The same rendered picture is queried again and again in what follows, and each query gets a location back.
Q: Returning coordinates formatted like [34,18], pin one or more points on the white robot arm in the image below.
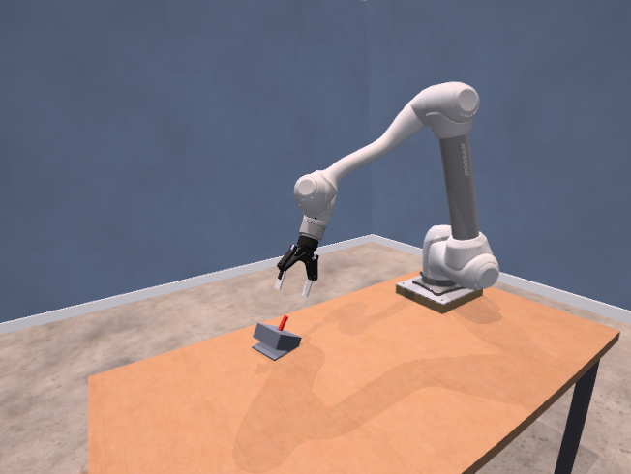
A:
[458,253]

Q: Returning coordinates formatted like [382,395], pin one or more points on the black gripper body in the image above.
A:
[308,245]

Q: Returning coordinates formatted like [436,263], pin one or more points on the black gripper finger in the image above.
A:
[311,268]
[286,262]

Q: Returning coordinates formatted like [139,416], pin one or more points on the dark red bar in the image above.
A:
[282,325]

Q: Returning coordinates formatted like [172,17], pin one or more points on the grey square panel with hole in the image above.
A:
[273,343]

